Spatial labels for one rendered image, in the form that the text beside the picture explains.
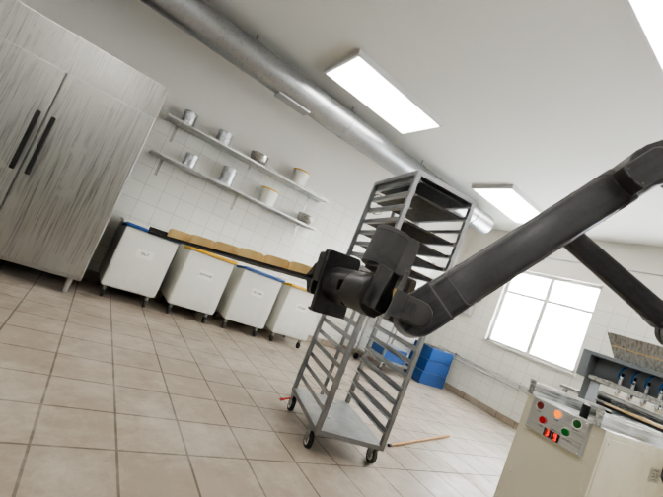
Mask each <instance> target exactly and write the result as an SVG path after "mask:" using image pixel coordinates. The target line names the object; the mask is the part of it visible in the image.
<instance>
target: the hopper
mask: <svg viewBox="0 0 663 497"><path fill-rule="evenodd" d="M607 332H608V331H607ZM608 336H609V340H610V344H611V348H612V351H613V355H614V358H616V359H619V360H622V361H625V362H628V363H631V364H634V365H637V366H640V367H643V368H646V369H649V370H652V371H655V372H658V373H661V374H663V346H659V345H656V344H652V343H648V342H645V341H641V340H637V339H633V338H630V337H626V336H622V335H619V334H615V333H611V332H608Z"/></svg>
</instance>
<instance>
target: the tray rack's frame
mask: <svg viewBox="0 0 663 497"><path fill-rule="evenodd" d="M415 172H416V171H413V172H409V173H406V174H402V175H399V176H396V177H390V178H386V179H383V180H380V181H376V182H375V183H374V186H373V188H372V191H371V193H370V196H369V198H368V201H367V203H366V205H365V208H364V210H363V213H362V215H361V218H360V220H359V223H358V225H357V228H356V230H355V233H354V235H353V238H352V240H351V243H350V245H349V248H348V250H347V253H346V254H347V255H349V256H351V253H352V251H353V248H354V246H355V243H356V241H357V238H358V236H359V233H360V231H361V228H362V226H363V224H364V221H365V219H366V216H367V214H368V211H369V209H370V206H371V204H372V201H373V199H374V196H375V194H376V191H377V189H378V187H380V186H384V185H388V184H391V183H395V182H399V181H403V180H407V179H411V178H414V175H415ZM420 180H422V181H424V182H426V183H427V184H429V185H431V186H433V187H435V188H436V189H438V190H440V191H442V192H444V193H445V194H447V195H449V196H451V197H453V198H454V199H456V200H458V201H460V202H462V203H464V204H465V205H470V204H473V202H474V200H473V199H471V198H469V197H467V196H466V195H465V194H463V193H461V192H459V191H458V190H456V189H454V188H452V187H450V186H449V185H447V184H445V183H443V182H442V181H440V180H438V179H436V178H434V177H432V176H430V175H428V174H427V173H425V172H422V175H421V179H420ZM326 316H327V315H323V314H322V315H321V317H320V320H319V322H318V325H317V327H316V330H315V332H314V335H313V337H312V340H311V342H310V345H309V347H308V350H307V352H306V355H305V357H304V360H303V362H302V364H301V367H300V369H299V372H298V374H297V377H296V379H295V382H294V384H293V387H292V391H291V397H292V398H293V396H295V397H296V402H297V401H298V403H299V405H300V407H301V408H302V410H303V412H304V414H305V416H306V418H307V420H308V422H309V424H307V425H308V430H307V432H306V435H305V437H304V439H305V441H306V443H307V440H308V438H309V435H310V433H311V431H314V429H315V427H316V424H317V422H318V419H319V417H320V414H321V412H322V411H321V409H320V407H319V406H318V404H317V403H316V401H315V400H314V398H313V396H312V395H311V393H310V392H309V391H308V390H304V389H301V388H298V386H299V383H300V381H301V378H302V376H303V373H304V371H305V368H306V366H307V363H308V361H309V358H310V356H311V353H312V351H313V348H314V346H315V343H316V341H317V338H318V336H319V333H320V331H321V328H322V326H323V323H324V321H325V318H326ZM316 395H317V396H318V398H319V399H320V401H321V402H322V404H325V402H326V399H327V396H326V395H324V391H323V390H321V392H320V393H317V392H316ZM350 401H351V397H350V395H349V394H347V397H346V399H345V401H344V400H340V399H337V398H335V399H334V402H335V403H336V404H334V403H332V404H331V407H330V410H329V417H330V418H326V420H325V422H324V425H323V427H322V430H321V433H320V436H324V437H328V438H332V439H336V440H340V441H343V442H346V443H350V444H354V445H358V446H362V447H366V448H369V449H368V452H367V455H368V457H369V458H371V456H372V453H373V450H377V453H378V452H379V450H380V448H381V446H380V445H379V443H380V441H379V439H378V438H377V437H376V436H375V435H374V433H373V432H372V431H371V430H370V428H369V427H368V426H367V425H366V424H365V422H364V421H363V420H362V419H361V417H360V416H359V415H358V414H357V413H356V411H355V410H354V409H353V408H352V406H351V405H350V404H349V403H350Z"/></svg>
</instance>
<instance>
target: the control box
mask: <svg viewBox="0 0 663 497"><path fill-rule="evenodd" d="M538 402H542V403H543V404H544V408H543V409H539V408H538V406H537V403H538ZM556 410H558V411H560V412H561V417H560V418H556V417H555V416H554V412H555V411H556ZM540 416H544V417H546V419H547V422H546V423H545V424H543V423H541V422H540V421H539V418H540ZM574 420H578V421H580V423H581V427H580V428H575V427H574V426H573V421H574ZM525 425H526V426H528V427H530V428H531V429H533V430H535V431H536V432H538V433H540V434H542V435H543V436H545V437H547V438H549V439H550V440H552V441H553V438H554V439H555V436H557V438H556V441H554V442H555V443H557V444H559V445H561V446H562V447H564V448H566V449H568V450H569V451H571V452H573V453H574V454H576V455H578V456H580V457H583V454H584V451H585V448H586V445H587V442H588V439H589V436H590V433H591V431H592V428H593V424H592V423H590V422H588V421H586V420H584V419H582V418H580V417H578V416H576V415H574V414H572V413H570V412H568V411H566V410H564V409H562V408H560V407H557V406H555V405H553V404H551V403H549V402H547V401H545V400H543V399H541V398H539V397H537V396H535V398H534V400H533V403H532V406H531V409H530V412H529V415H528V418H527V421H526V424H525ZM562 428H566V429H567V430H568V431H569V435H568V436H563V435H562V434H561V429H562ZM546 429H548V430H550V432H549V431H548V430H547V432H549V435H548V436H546V435H547V434H548V433H546V435H545V432H546ZM554 433H556V435H554V437H553V434H554Z"/></svg>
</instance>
